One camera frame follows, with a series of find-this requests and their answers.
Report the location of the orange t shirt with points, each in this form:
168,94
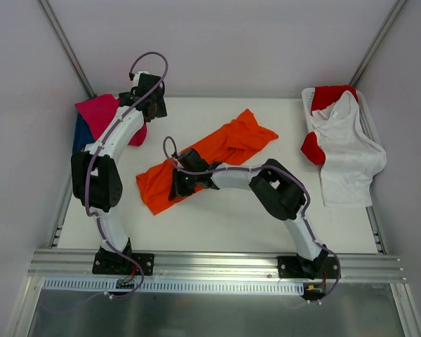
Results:
233,143

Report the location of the white plastic laundry basket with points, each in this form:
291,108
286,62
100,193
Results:
365,116

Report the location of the metal frame post left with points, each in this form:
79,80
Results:
60,35

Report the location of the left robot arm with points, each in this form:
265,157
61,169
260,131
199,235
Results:
95,178

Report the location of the metal frame post right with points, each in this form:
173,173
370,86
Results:
385,28

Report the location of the white slotted cable duct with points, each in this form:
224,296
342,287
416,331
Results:
175,286

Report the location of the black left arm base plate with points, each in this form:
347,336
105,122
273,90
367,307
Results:
108,263

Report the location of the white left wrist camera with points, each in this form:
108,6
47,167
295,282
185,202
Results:
136,77

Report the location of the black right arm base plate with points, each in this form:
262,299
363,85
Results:
297,267

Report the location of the red t shirt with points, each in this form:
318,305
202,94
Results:
316,100

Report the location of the pink t shirt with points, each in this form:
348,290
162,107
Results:
98,112

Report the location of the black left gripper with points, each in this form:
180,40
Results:
158,106

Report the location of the metal frame post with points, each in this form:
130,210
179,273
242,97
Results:
385,28
60,35

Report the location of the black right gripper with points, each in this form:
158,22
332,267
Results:
177,184

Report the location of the white tank top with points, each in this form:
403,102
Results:
351,158

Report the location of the dark blue t shirt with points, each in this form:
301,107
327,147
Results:
82,134

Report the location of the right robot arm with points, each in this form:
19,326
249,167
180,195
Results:
281,194

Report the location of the aluminium mounting rail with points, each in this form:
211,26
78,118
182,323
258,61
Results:
252,267

